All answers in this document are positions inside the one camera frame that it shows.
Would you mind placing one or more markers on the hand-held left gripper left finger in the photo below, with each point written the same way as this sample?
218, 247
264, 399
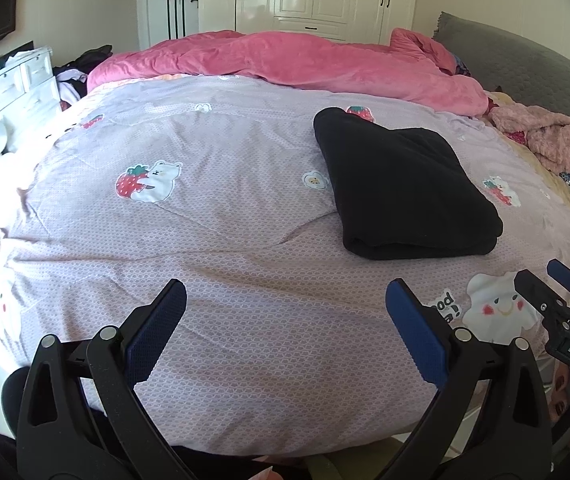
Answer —
160, 325

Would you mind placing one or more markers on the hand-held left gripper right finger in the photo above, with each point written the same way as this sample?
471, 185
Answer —
415, 330

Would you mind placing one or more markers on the black sweater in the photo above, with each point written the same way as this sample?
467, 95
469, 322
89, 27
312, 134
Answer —
405, 185

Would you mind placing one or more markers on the pile of dark clothes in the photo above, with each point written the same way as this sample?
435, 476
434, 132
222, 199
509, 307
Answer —
85, 65

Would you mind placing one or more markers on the lilac printed quilt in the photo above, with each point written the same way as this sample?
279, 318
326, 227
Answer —
215, 260

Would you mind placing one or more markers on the pink fluffy garment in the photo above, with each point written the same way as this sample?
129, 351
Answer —
540, 135

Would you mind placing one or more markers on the grey padded headboard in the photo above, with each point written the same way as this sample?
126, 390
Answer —
515, 60

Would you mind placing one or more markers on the white drawer cabinet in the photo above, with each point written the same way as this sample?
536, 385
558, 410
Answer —
25, 85

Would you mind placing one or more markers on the pink blanket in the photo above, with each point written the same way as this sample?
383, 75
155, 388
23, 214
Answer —
315, 60

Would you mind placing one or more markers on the white door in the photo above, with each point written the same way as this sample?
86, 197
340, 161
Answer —
150, 10

